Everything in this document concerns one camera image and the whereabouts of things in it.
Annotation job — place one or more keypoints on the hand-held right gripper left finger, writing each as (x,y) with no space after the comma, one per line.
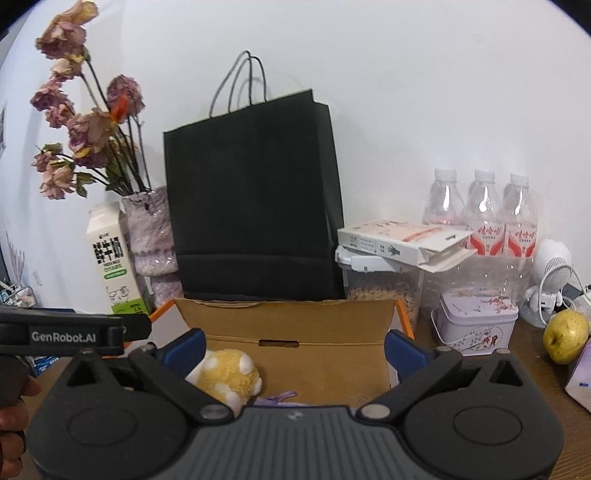
(191,347)

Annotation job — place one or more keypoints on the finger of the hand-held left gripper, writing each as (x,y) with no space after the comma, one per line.
(135,325)

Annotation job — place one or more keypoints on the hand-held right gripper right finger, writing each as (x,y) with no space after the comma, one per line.
(400,350)

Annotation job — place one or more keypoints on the yellow white plush toy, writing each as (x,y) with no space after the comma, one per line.
(228,374)

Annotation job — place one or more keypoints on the orange cardboard box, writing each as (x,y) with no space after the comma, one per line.
(314,323)

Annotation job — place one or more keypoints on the person's left hand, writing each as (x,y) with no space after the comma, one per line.
(14,429)

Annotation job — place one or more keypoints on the cluttered desk organizer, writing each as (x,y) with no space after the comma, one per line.
(16,293)

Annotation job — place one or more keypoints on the clear grain container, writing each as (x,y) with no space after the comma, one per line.
(383,288)

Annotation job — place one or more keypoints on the white green milk carton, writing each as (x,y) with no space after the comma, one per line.
(115,258)

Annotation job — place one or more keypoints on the lilac printed tin box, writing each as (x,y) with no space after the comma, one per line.
(475,323)

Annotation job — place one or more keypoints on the pink textured glass vase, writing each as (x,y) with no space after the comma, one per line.
(150,230)

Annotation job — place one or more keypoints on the flat white carton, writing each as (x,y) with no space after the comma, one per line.
(392,237)

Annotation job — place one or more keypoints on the clear water bottle red label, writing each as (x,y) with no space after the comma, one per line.
(521,221)
(444,203)
(485,217)

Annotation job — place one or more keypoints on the black paper bag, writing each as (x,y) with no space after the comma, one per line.
(254,203)

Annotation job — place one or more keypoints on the yellow green pear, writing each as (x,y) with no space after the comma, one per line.
(565,337)

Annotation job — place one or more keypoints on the white astronaut desk fan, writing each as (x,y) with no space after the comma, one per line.
(551,263)

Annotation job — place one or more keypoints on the purple plastic bag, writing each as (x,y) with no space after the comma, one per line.
(581,378)

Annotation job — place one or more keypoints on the small black device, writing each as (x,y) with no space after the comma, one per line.
(579,290)

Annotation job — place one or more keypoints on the dried pink rose bouquet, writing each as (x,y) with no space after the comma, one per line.
(87,134)

